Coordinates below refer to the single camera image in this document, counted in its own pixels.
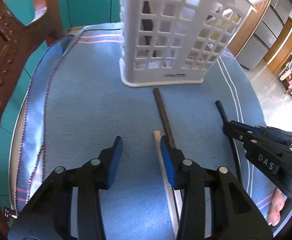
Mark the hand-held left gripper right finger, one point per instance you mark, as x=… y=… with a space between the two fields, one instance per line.
x=167 y=165

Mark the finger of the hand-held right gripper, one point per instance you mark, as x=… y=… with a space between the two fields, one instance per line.
x=261 y=131
x=238 y=135

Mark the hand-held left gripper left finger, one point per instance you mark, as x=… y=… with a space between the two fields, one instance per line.
x=116 y=162

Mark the beige chopstick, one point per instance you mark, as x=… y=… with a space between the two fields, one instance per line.
x=156 y=142

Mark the black chopstick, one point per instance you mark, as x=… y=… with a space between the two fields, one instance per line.
x=221 y=111

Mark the dark brown chopstick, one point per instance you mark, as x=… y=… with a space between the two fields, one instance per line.
x=162 y=112

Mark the white plastic utensil basket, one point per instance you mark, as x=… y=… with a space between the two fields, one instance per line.
x=176 y=77

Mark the person's right hand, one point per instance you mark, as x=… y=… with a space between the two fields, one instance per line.
x=276 y=205

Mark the blue plaid cloth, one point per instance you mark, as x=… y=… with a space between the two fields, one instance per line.
x=86 y=105

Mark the wooden door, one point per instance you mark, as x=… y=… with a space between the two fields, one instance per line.
x=287 y=46

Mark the grey refrigerator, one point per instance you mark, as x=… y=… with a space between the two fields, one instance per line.
x=266 y=37

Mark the carved wooden chair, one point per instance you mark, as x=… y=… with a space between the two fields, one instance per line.
x=0 y=67

